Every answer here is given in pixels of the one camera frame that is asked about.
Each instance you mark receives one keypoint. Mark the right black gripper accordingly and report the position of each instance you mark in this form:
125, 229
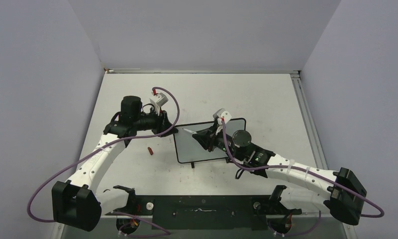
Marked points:
204, 141

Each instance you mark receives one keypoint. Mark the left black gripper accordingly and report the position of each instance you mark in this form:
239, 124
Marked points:
161, 123

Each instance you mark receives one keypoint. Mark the white whiteboard marker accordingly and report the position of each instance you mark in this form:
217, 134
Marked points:
189, 131

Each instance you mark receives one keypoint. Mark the black framed whiteboard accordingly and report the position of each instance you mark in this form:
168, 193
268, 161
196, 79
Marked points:
196, 142

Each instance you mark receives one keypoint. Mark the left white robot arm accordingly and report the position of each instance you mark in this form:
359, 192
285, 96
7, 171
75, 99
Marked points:
76, 202

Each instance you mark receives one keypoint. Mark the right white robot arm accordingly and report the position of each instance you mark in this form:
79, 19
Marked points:
338, 192

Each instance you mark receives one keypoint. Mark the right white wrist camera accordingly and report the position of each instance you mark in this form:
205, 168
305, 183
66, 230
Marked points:
220, 116

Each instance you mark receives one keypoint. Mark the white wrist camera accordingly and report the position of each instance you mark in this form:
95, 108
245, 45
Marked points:
157, 101
220, 116

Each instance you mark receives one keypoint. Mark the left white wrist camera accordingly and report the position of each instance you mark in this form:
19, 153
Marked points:
157, 101

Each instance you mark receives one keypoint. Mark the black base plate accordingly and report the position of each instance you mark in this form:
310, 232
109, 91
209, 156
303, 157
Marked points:
206, 212

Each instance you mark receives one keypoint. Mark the aluminium rail frame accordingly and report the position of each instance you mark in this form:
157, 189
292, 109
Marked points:
265, 105

